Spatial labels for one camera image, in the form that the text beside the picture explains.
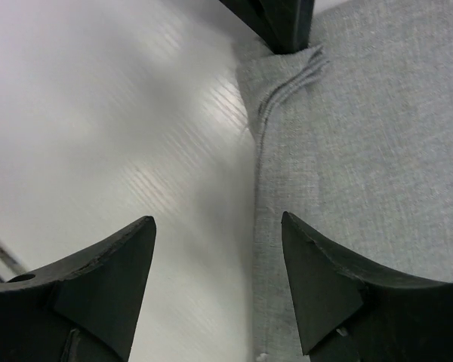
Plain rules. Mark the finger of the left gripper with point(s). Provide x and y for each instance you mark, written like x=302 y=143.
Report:
x=291 y=22
x=253 y=15

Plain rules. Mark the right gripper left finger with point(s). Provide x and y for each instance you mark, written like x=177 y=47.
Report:
x=84 y=307

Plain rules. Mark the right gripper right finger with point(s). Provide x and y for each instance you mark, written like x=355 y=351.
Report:
x=350 y=308

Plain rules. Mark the grey cloth napkin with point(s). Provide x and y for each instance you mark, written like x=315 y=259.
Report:
x=354 y=136

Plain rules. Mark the aluminium rail frame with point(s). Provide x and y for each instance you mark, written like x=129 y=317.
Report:
x=9 y=264

